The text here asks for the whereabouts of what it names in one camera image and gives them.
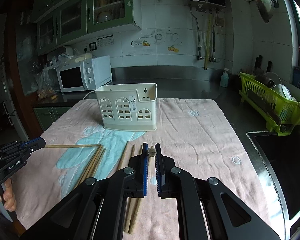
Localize wooden chopstick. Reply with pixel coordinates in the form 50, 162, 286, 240
147, 147, 157, 165
44, 144, 102, 148
87, 146, 106, 178
117, 141, 129, 171
128, 145, 144, 235
74, 145, 103, 188
123, 144, 136, 233

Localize person's left hand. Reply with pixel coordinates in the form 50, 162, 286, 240
0, 178, 17, 212

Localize pink and blue towel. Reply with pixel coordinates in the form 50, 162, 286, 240
13, 99, 279, 239

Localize green lower cabinet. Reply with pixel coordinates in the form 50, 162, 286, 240
33, 107, 70, 131

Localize cream plastic utensil holder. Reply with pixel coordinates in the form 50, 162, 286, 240
95, 83, 157, 132

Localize plastic bag with food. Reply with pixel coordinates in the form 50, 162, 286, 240
36, 66, 60, 100

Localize white microwave oven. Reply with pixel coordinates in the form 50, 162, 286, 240
57, 55, 112, 93

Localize soap dispenser bottle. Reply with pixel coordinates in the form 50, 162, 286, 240
220, 68, 229, 88

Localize black induction cooktop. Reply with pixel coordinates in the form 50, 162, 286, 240
247, 132, 300, 222

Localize green dish rack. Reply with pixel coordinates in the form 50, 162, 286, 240
239, 73, 300, 137

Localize yellow gas hose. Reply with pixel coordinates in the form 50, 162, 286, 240
204, 13, 214, 71

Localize green wall cabinets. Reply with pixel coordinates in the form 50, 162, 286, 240
32, 0, 142, 54

